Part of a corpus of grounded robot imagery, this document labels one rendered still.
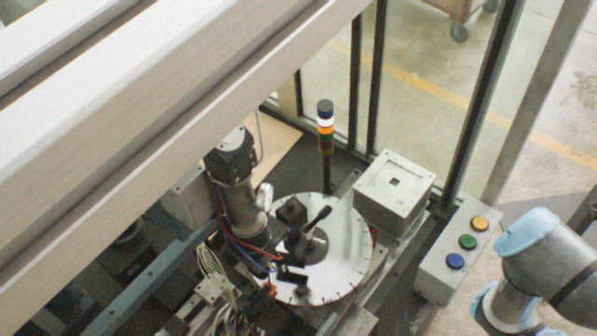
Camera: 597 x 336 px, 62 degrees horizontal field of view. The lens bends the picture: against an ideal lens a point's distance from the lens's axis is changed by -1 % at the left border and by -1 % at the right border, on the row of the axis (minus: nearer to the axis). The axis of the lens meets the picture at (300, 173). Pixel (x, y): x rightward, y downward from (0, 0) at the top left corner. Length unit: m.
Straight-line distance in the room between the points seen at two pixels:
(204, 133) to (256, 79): 0.03
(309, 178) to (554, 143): 1.64
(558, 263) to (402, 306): 0.67
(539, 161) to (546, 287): 1.98
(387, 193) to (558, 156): 1.58
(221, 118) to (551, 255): 0.79
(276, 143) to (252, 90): 1.62
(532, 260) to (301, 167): 0.99
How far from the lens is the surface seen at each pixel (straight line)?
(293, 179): 1.69
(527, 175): 2.79
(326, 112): 1.32
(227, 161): 0.75
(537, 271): 0.91
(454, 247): 1.42
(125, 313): 1.26
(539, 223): 0.92
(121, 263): 1.44
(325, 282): 1.28
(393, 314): 1.48
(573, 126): 3.09
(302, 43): 0.18
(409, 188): 1.50
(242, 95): 0.16
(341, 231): 1.35
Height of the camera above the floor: 2.13
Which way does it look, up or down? 54 degrees down
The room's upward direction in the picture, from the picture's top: 6 degrees counter-clockwise
